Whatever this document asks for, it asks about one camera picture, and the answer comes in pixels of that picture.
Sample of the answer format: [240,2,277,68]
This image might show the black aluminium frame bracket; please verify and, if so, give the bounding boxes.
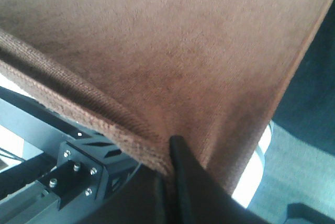
[39,133,139,209]

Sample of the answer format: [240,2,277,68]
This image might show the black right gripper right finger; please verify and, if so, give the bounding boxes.
[170,136,264,223]

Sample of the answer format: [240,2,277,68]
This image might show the brown microfiber towel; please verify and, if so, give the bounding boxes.
[1,0,333,193]

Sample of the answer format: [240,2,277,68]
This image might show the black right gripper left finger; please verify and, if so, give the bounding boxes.
[91,165,168,223]

